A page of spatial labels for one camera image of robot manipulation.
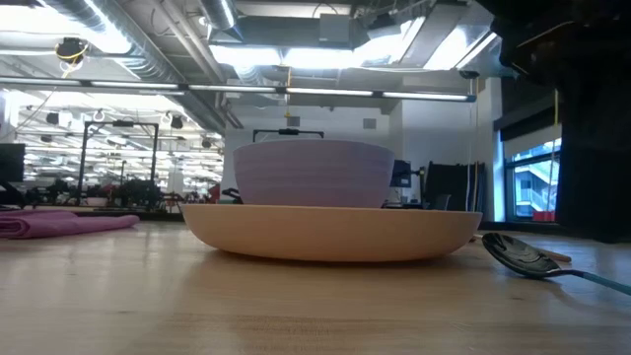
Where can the lilac bowl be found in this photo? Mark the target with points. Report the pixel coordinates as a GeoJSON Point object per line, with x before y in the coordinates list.
{"type": "Point", "coordinates": [313, 172]}

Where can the peach shallow plate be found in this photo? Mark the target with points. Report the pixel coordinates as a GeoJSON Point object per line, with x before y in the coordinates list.
{"type": "Point", "coordinates": [330, 232]}

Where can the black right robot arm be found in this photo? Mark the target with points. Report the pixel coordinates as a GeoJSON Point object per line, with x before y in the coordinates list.
{"type": "Point", "coordinates": [591, 123]}

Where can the monitor on arm mount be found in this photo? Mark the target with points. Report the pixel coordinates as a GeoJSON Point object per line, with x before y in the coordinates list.
{"type": "Point", "coordinates": [401, 173]}

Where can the long ceiling light bar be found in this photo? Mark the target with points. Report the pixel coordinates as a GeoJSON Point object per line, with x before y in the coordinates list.
{"type": "Point", "coordinates": [236, 89]}

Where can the grey office chair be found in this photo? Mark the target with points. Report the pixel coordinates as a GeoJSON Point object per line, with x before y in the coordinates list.
{"type": "Point", "coordinates": [442, 202]}

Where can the black standing panel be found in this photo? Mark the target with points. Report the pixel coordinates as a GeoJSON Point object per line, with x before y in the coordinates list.
{"type": "Point", "coordinates": [461, 190]}

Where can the red box by window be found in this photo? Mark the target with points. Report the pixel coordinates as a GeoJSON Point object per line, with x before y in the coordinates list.
{"type": "Point", "coordinates": [543, 216]}

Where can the folded purple cloth napkin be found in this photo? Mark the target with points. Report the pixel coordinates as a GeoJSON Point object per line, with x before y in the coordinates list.
{"type": "Point", "coordinates": [59, 224]}

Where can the dark computer monitor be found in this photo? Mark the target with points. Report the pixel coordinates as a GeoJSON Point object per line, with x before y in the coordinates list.
{"type": "Point", "coordinates": [11, 162]}

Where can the small black metal frame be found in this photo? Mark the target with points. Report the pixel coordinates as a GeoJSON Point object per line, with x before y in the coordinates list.
{"type": "Point", "coordinates": [288, 132]}

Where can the grey square wall speaker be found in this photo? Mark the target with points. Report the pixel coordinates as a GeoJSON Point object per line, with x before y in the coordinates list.
{"type": "Point", "coordinates": [293, 121]}
{"type": "Point", "coordinates": [370, 123]}

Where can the grey ceiling duct box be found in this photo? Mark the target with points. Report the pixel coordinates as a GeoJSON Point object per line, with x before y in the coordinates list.
{"type": "Point", "coordinates": [334, 27]}

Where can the tall black metal frame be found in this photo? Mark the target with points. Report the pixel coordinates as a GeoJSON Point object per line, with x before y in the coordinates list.
{"type": "Point", "coordinates": [83, 163]}

